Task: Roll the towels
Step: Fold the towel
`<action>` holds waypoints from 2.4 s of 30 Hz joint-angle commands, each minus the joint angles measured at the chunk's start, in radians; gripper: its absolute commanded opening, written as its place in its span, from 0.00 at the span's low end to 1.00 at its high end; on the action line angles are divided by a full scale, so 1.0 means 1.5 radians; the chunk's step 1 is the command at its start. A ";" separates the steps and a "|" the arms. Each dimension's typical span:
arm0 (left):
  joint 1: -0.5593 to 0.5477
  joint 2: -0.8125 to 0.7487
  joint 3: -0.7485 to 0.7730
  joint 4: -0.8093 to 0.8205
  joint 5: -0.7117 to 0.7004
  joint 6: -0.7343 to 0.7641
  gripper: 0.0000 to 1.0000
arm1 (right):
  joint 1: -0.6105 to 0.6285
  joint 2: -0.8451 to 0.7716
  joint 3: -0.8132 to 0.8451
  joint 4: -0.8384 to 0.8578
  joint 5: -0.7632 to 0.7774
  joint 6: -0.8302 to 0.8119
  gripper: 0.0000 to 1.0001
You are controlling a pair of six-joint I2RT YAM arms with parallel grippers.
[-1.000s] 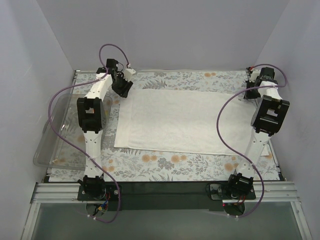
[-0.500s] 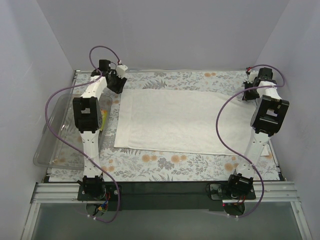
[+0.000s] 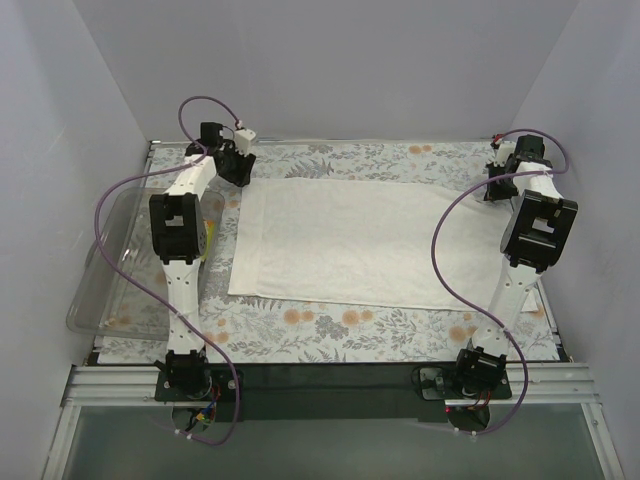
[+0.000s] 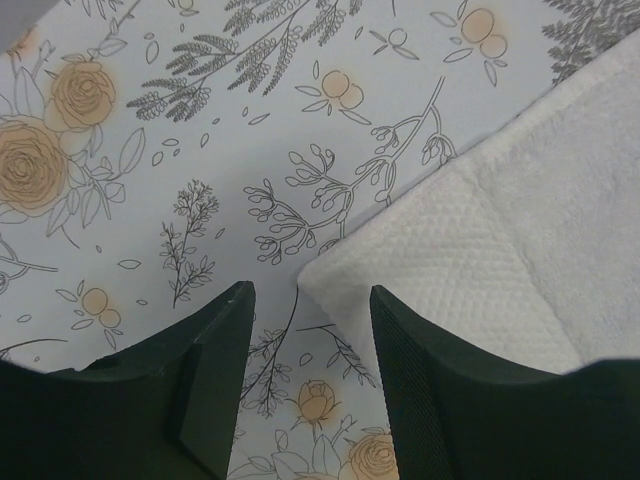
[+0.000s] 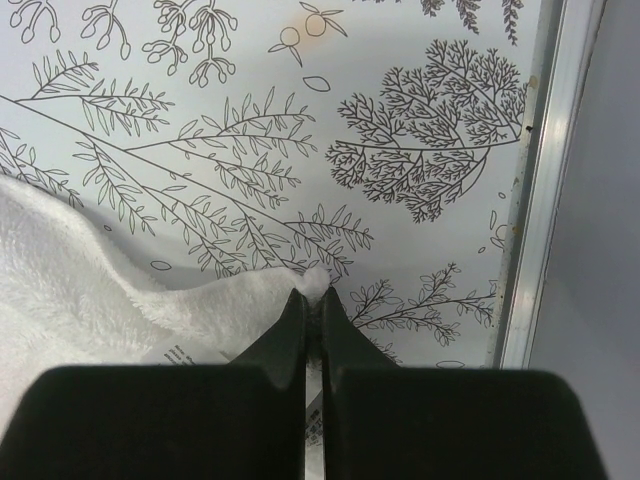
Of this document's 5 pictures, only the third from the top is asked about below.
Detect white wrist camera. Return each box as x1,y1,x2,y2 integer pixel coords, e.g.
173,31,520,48
491,135,516,167
234,127,257,156

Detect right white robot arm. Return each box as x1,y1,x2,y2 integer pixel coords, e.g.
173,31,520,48
452,129,578,398

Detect orange patterned towel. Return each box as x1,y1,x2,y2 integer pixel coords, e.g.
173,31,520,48
202,220,216,260

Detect aluminium frame rail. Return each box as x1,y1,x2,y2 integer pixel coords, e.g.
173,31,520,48
64,362,599,405

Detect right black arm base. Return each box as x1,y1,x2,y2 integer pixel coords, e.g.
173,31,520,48
411,364,512,432

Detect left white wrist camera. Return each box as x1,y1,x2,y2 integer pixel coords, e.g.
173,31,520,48
234,127,257,156

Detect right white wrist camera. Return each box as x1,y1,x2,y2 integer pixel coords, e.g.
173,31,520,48
491,135,516,167

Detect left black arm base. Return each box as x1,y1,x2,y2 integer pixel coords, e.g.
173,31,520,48
154,367,244,434

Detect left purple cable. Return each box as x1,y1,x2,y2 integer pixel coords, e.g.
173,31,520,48
95,96,246,448

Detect white towel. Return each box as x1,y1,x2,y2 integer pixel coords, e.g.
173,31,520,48
229,178,511,311

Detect clear plastic bin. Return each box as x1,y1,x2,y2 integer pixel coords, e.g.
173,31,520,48
66,185,226,344

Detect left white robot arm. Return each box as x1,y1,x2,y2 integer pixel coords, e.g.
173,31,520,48
149,121,256,400

